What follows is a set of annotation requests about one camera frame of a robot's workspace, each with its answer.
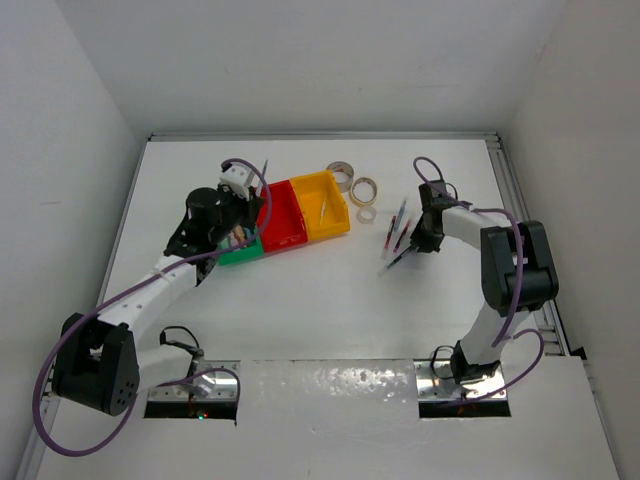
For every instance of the yellow plastic bin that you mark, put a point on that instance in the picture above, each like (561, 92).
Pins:
(310, 190)

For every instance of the silver tape roll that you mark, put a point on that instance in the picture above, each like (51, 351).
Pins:
(343, 174)

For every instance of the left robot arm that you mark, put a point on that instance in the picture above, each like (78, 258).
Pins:
(99, 365)

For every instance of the metal base plate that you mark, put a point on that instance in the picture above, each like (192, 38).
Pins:
(218, 384)
(435, 384)

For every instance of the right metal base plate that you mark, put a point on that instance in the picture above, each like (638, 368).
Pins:
(435, 384)

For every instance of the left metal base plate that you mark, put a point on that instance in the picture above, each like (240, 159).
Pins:
(218, 384)

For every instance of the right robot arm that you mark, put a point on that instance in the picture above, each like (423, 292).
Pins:
(518, 274)

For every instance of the green plastic bin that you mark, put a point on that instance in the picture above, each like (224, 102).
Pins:
(249, 252)

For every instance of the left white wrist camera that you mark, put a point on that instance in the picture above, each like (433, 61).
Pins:
(238, 178)

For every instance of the magenta ink pen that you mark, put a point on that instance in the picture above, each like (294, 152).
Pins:
(402, 235)

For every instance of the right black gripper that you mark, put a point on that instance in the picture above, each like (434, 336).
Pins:
(419, 241)

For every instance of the small white tape roll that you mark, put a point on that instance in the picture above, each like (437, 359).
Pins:
(367, 214)

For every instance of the green ink pen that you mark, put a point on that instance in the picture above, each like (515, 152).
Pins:
(390, 265)

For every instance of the red ink pen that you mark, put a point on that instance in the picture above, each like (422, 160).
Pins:
(388, 237)

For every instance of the red plastic bin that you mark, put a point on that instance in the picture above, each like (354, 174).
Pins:
(286, 228)

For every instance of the tan tape roll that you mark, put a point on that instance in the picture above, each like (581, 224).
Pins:
(363, 192)

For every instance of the blue highlighter pen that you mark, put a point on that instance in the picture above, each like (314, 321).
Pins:
(400, 213)

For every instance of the orange eraser case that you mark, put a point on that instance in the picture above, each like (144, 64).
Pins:
(239, 234)

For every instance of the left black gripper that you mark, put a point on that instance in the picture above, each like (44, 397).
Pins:
(249, 207)

